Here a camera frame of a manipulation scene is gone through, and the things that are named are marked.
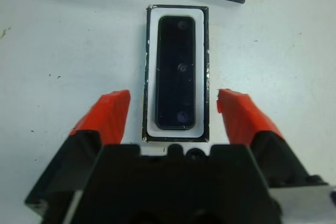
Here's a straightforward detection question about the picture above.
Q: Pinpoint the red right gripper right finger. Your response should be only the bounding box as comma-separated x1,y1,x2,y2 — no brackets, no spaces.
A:
216,88,329,189

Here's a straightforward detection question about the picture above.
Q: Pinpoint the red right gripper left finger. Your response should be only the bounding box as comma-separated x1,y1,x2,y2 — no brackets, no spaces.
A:
24,89,131,204

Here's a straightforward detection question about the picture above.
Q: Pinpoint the slim black camera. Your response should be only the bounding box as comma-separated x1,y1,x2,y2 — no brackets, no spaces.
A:
154,15,197,131

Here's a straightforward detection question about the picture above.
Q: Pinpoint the white-lined camera box base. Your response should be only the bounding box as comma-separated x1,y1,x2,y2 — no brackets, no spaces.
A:
141,4,211,144

